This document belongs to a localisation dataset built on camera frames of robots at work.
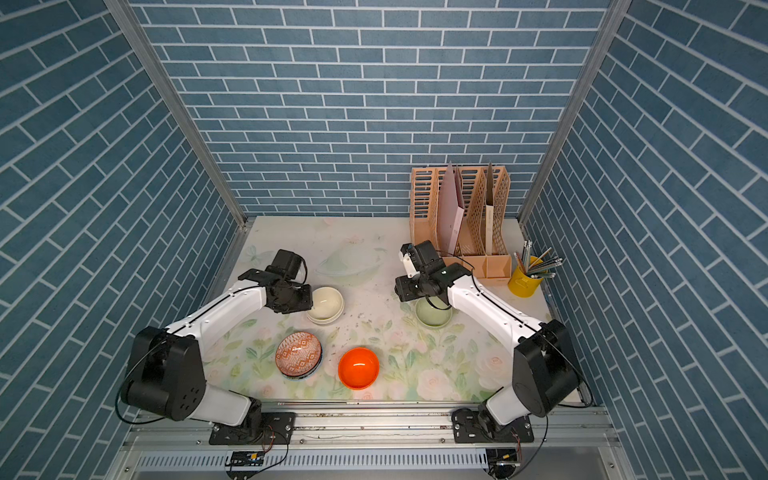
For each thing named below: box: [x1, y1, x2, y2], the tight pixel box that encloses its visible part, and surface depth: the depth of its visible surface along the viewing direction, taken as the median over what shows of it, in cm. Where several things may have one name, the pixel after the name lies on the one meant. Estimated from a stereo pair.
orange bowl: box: [338, 347, 380, 390], surface depth 82 cm
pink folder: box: [437, 162, 465, 255], surface depth 95 cm
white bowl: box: [306, 302, 345, 325], surface depth 88 cm
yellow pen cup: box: [508, 265, 544, 298], surface depth 95 cm
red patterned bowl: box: [275, 331, 323, 379], surface depth 83 cm
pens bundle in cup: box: [513, 240, 563, 279], surface depth 96 cm
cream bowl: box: [308, 286, 344, 319], surface depth 93 cm
